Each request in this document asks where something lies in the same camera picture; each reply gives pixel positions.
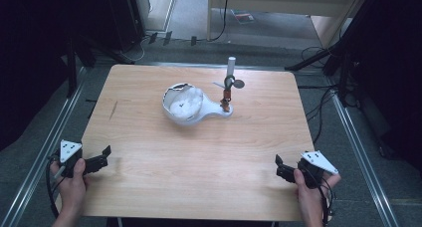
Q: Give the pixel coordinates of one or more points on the dark curtain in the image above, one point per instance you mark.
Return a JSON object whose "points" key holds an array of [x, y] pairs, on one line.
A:
{"points": [[30, 54], [391, 71]]}

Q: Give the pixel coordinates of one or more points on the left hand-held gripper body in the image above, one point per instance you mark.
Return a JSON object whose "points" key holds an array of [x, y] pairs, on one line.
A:
{"points": [[69, 150]]}

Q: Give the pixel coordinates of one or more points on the black tripod stand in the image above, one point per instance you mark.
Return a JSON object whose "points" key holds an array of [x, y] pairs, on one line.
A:
{"points": [[318, 57]]}

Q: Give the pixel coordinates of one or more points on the light wooden furniture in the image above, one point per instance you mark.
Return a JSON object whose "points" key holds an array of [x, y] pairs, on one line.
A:
{"points": [[282, 1]]}

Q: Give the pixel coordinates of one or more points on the person's right hand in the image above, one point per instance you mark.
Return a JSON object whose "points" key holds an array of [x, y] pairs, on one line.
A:
{"points": [[308, 203]]}

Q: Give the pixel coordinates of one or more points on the person's left hand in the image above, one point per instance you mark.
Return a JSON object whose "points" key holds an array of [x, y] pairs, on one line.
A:
{"points": [[72, 193]]}

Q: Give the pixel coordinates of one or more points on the black metal stand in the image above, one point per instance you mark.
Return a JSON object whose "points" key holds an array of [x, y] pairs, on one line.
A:
{"points": [[71, 71]]}

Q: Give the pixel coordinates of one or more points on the aluminium floor rail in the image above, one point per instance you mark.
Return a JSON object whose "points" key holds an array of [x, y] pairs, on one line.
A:
{"points": [[361, 157], [40, 154]]}

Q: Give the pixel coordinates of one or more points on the magazine on floor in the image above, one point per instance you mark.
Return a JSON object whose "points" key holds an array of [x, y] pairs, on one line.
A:
{"points": [[244, 17]]}

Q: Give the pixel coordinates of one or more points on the white fluffy pouch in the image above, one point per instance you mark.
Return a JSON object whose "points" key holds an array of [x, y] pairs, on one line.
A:
{"points": [[186, 102]]}

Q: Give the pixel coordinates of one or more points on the white key stand with dish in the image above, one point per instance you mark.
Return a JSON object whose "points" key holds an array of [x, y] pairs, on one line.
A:
{"points": [[212, 109]]}

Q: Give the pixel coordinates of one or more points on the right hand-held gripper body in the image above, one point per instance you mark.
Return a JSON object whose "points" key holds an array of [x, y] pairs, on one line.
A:
{"points": [[318, 162]]}

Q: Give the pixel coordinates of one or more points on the black cabinet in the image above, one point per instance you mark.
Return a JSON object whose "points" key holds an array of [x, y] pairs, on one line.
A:
{"points": [[124, 18]]}

